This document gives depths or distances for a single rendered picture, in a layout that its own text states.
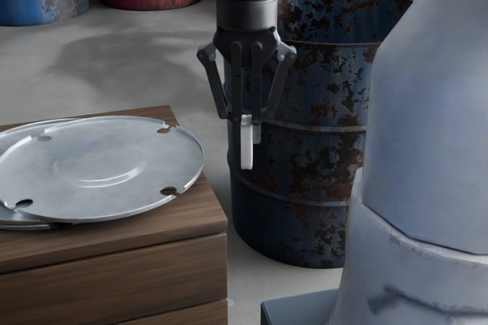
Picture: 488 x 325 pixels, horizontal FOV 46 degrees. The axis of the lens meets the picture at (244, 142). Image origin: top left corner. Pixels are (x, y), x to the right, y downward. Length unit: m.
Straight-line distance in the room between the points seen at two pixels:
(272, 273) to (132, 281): 0.49
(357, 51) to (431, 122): 0.70
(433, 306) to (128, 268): 0.48
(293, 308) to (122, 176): 0.39
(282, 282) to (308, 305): 0.70
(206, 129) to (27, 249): 1.10
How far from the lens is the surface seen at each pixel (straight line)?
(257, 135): 0.78
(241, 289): 1.15
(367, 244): 0.32
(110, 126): 0.94
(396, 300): 0.33
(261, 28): 0.70
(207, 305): 0.80
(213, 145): 1.65
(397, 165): 0.29
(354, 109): 1.01
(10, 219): 0.76
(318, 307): 0.47
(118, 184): 0.78
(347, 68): 0.98
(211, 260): 0.76
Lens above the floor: 0.77
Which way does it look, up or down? 27 degrees down
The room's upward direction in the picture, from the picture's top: straight up
